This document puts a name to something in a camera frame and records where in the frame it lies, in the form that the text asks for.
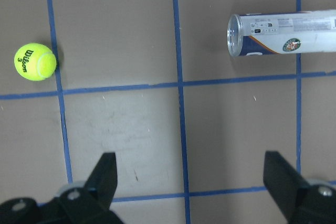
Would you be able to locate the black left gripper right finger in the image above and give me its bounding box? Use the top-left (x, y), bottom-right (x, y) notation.
top-left (263, 151), bottom-right (335, 223)

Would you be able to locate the white tennis ball can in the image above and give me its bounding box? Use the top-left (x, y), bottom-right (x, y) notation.
top-left (227, 9), bottom-right (335, 57)

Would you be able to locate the yellow tennis ball centre left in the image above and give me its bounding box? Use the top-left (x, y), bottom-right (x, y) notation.
top-left (14, 43), bottom-right (57, 81)

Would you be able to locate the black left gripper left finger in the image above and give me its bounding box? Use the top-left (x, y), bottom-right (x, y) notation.
top-left (1, 152), bottom-right (123, 223)

